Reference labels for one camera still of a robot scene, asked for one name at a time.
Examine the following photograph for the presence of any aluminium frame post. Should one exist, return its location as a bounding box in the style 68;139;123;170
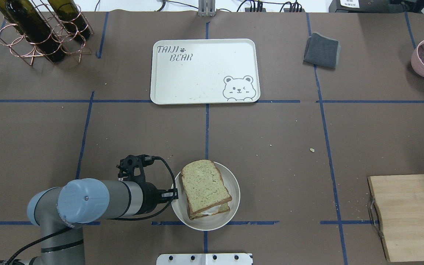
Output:
198;0;216;17

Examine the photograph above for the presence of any copper wire bottle rack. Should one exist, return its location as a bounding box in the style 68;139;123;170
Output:
0;0;94;66

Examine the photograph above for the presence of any dark wine bottle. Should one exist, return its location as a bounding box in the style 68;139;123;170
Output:
0;0;66;63
48;0;91;42

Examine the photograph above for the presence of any bread slice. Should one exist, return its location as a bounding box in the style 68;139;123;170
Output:
181;159;232;214
188;202;230;220

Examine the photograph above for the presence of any camera cable black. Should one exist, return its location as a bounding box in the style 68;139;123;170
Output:
0;156;177;265

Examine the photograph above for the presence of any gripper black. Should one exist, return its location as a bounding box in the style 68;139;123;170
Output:
138;182;179;215

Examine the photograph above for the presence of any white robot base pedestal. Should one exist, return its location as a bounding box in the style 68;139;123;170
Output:
156;253;254;265

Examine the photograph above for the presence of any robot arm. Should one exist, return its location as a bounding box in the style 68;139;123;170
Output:
7;178;178;265

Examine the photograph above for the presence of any dark wine bottle lower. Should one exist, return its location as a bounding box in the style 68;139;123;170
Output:
48;0;91;42

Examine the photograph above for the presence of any black box device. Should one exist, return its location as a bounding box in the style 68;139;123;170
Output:
328;0;424;14

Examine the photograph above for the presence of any round beige plate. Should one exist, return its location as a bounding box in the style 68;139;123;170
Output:
172;162;241;231

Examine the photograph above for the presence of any dark wine bottle upper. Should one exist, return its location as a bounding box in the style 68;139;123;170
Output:
0;0;66;63

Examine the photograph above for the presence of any wooden cutting board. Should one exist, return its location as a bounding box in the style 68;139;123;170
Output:
367;174;424;262

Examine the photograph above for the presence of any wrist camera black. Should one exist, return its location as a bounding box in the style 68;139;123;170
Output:
116;154;160;184

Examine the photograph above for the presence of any cream bear tray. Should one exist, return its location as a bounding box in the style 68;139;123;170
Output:
150;39;261;105

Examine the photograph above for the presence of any fried egg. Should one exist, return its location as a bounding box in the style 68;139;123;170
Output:
201;205;222;215

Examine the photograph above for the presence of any grey folded cloth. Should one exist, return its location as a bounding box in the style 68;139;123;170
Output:
303;32;340;69

